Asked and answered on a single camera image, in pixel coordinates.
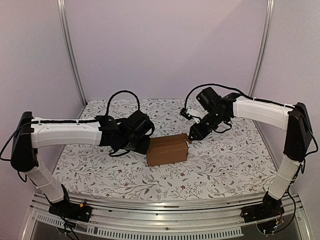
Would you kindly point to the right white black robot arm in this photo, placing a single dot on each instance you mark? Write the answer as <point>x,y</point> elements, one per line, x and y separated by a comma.
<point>291,118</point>

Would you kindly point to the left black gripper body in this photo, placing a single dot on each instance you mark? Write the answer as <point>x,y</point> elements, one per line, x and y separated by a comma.
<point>132,144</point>

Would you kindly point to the aluminium frame post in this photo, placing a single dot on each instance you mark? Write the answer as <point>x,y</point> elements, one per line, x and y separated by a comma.
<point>263,46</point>
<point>61,6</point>

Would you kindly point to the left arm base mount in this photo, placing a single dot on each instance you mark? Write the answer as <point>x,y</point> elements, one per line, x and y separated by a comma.
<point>69,210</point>

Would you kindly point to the brown cardboard box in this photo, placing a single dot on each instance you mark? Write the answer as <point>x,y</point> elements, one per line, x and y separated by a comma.
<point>168,150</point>

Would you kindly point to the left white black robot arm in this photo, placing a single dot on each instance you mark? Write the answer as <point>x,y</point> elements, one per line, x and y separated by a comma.
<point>124,135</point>

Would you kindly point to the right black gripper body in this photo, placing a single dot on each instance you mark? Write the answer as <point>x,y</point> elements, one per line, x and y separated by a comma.
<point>204,125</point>

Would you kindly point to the right aluminium frame post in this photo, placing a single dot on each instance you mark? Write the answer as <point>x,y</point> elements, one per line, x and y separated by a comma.
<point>263,46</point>

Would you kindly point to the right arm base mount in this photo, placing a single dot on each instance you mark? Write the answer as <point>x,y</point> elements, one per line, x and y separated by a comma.
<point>268,215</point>

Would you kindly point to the aluminium front rail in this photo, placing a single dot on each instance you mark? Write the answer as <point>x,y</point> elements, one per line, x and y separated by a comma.
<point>201,219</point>

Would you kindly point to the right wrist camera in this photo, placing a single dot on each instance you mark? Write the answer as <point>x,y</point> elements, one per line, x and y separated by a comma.
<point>188,116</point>

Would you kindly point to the left aluminium frame post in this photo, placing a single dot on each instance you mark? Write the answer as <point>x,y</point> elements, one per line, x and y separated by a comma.
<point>61,6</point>

